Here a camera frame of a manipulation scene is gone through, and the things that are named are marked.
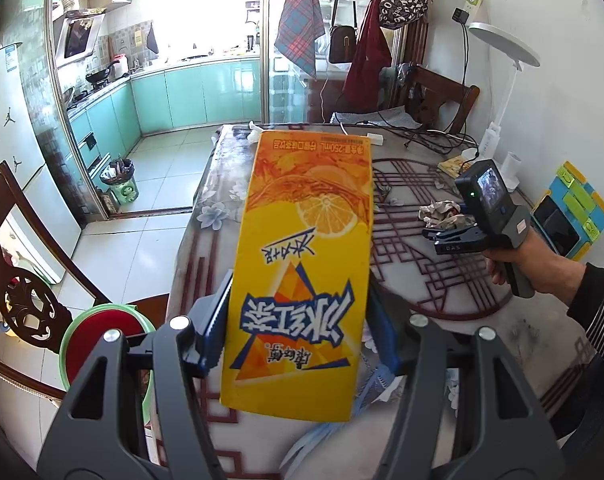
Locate white cable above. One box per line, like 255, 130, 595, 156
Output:
318, 77, 333, 126

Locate white cup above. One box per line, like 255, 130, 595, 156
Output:
502, 151, 523, 181

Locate brown white paper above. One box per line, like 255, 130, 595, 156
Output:
418, 200, 475, 233

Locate black cables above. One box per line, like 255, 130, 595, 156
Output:
332, 120, 480, 153

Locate plaid cloth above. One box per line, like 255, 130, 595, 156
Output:
274, 0, 327, 80

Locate white refrigerator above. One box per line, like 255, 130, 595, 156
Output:
0, 42, 83, 285

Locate range hood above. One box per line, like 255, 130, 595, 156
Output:
54, 7, 107, 68

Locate wall outlet with plug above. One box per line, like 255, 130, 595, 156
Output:
452, 0, 484, 26

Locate patterned fabric bag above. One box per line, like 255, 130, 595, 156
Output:
379, 0, 431, 31

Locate black smartphone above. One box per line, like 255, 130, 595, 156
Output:
531, 195, 580, 256

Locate white desk lamp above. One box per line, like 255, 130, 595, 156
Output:
462, 21, 541, 161

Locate person's right forearm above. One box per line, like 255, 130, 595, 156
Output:
567, 261, 604, 361

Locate dark wooden chair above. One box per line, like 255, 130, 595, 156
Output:
399, 65, 481, 133
0, 160, 170, 401

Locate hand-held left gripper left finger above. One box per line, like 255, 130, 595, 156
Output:
37, 269, 233, 480

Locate black handbag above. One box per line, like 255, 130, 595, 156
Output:
328, 25, 358, 64

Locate yellow book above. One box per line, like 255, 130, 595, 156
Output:
438, 155, 475, 178

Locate black wok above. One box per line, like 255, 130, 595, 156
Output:
85, 62, 120, 86

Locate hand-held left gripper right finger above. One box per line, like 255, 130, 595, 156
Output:
364, 275, 565, 480

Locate yellow orange drink carton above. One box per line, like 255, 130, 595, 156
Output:
219, 129, 373, 422

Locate kitchen window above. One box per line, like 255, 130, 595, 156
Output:
172, 0, 263, 56

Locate teal base cabinets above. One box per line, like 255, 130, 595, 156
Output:
67, 57, 263, 171

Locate small green kitchen bin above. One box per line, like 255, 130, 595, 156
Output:
99, 158, 139, 206

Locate green bin with red liner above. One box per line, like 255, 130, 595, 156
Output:
59, 302, 158, 396

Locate dark red garment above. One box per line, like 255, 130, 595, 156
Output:
343, 0, 393, 113

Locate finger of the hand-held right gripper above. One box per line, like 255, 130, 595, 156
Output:
421, 224, 479, 245

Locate person's right hand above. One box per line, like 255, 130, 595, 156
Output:
483, 232, 590, 306

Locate colourful phone stand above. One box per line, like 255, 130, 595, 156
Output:
530, 161, 604, 261

